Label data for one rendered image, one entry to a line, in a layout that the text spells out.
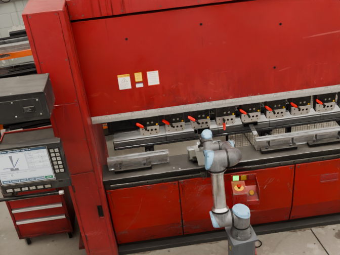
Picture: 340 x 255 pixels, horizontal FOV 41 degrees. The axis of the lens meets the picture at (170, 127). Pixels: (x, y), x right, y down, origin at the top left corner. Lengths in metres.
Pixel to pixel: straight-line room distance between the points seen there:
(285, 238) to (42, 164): 2.33
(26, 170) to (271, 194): 2.06
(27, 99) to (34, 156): 0.39
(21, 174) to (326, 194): 2.55
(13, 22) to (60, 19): 4.65
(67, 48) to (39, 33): 0.19
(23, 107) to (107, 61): 0.75
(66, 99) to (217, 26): 1.15
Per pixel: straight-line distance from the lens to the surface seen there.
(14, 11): 7.51
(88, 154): 3.39
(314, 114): 4.14
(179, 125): 3.52
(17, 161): 3.02
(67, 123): 3.25
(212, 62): 3.32
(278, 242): 4.28
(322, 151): 3.89
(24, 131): 4.33
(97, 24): 3.15
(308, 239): 4.34
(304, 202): 4.19
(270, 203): 4.08
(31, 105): 2.80
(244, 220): 3.10
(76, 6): 3.10
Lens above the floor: 3.12
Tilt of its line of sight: 33 degrees down
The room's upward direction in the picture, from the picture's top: 6 degrees counter-clockwise
